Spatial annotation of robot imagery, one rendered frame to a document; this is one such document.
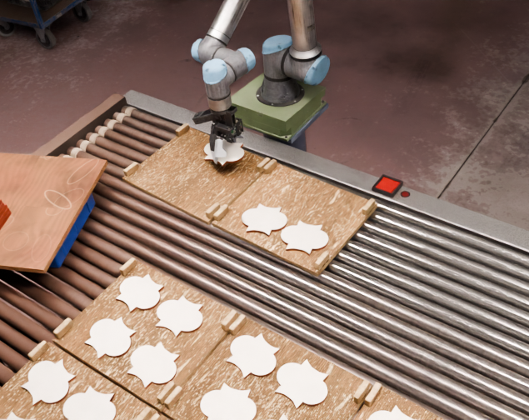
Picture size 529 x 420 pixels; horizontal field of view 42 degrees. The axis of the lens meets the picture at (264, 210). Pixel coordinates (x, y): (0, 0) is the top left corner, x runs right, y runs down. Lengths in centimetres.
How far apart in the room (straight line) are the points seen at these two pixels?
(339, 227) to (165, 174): 67
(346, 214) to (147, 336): 73
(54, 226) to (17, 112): 266
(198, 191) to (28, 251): 59
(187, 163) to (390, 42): 268
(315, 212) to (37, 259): 86
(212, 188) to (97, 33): 329
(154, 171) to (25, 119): 235
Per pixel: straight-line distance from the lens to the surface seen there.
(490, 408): 182
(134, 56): 508
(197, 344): 191
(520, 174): 384
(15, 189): 241
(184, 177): 240
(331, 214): 219
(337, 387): 180
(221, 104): 219
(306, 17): 239
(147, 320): 199
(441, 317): 197
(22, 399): 197
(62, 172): 240
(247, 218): 219
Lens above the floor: 246
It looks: 43 degrees down
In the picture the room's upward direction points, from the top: 8 degrees counter-clockwise
